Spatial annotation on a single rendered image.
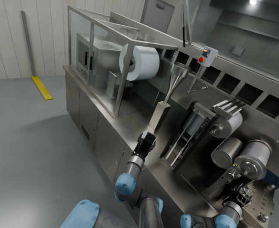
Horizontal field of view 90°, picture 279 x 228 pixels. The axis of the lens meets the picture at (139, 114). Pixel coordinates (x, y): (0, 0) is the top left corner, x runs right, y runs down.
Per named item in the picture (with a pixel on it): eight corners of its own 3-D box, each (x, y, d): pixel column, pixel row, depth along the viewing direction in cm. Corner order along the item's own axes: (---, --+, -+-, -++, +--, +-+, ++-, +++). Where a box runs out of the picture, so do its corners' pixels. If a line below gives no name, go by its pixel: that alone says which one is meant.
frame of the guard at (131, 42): (67, 66, 192) (65, 4, 152) (104, 66, 229) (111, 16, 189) (113, 119, 132) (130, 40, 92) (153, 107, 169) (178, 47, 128)
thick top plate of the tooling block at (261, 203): (231, 207, 87) (238, 203, 84) (247, 175, 113) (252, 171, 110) (258, 233, 79) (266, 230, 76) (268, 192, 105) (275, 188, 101)
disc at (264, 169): (228, 164, 87) (244, 149, 78) (228, 164, 87) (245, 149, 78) (252, 185, 79) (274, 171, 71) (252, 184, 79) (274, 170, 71)
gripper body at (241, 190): (253, 195, 75) (248, 210, 68) (242, 202, 80) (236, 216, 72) (239, 183, 79) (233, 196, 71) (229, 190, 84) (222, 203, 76)
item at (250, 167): (259, 168, 73) (252, 178, 77) (260, 167, 75) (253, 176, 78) (243, 159, 78) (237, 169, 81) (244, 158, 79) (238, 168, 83)
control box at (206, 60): (194, 61, 89) (203, 45, 84) (202, 63, 92) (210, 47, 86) (201, 65, 84) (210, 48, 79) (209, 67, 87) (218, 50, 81)
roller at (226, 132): (202, 128, 95) (214, 112, 87) (216, 119, 111) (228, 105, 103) (221, 142, 88) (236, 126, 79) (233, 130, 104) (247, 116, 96)
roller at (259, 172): (232, 165, 85) (245, 154, 78) (242, 149, 101) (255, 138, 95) (251, 181, 79) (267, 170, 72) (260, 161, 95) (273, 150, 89)
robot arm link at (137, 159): (129, 158, 61) (145, 168, 60) (133, 151, 64) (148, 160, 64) (123, 167, 65) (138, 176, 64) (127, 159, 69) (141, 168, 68)
